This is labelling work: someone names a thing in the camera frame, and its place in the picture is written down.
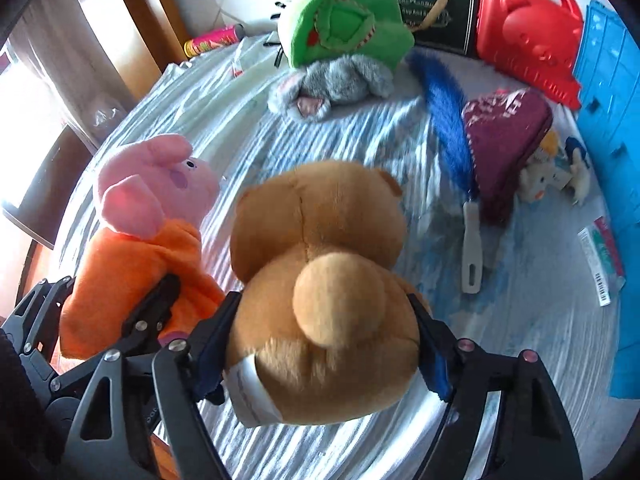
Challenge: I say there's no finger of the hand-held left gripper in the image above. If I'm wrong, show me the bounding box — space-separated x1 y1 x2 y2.
0 276 76 358
117 274 182 357

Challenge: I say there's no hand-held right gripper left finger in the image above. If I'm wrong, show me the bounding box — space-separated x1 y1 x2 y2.
60 290 243 480

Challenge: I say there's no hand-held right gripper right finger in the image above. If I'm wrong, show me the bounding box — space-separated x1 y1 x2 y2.
406 292 586 480

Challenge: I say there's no pink pig plush orange dress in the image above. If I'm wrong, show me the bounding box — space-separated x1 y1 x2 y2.
59 133 226 361

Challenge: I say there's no brown teddy bear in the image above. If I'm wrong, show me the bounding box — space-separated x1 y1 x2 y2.
220 160 431 428

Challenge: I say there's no blue plastic storage crate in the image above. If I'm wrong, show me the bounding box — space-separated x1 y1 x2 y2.
572 0 640 398

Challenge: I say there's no dark wooden furniture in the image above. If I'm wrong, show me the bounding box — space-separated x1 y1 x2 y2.
2 125 96 251

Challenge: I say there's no clear plastic bag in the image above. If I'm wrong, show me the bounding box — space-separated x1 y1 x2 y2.
92 102 126 131

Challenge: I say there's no red and green toothpaste box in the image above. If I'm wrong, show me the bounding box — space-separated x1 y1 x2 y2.
577 216 627 307

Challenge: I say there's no small white cat plush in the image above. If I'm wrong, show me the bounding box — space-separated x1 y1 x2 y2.
517 130 568 205

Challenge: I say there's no pale blue striped tablecloth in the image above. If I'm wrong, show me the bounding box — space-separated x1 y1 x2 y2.
50 30 626 480

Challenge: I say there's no sheer white curtain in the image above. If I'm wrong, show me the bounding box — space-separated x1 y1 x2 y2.
10 0 141 136

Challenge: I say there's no pink snack canister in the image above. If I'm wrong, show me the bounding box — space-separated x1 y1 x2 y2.
183 24 246 58

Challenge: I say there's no grey plush toy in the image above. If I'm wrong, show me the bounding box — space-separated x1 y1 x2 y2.
267 57 396 121

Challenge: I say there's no green plush toy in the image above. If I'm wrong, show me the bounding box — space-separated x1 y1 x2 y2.
263 0 416 72

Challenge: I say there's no black gift box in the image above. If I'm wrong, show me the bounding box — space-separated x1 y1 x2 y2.
375 0 478 56

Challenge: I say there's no red bear-shaped case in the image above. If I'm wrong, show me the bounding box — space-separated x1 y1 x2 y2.
475 0 585 111

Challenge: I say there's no wooden wall trim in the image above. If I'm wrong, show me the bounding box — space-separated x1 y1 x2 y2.
107 0 193 68

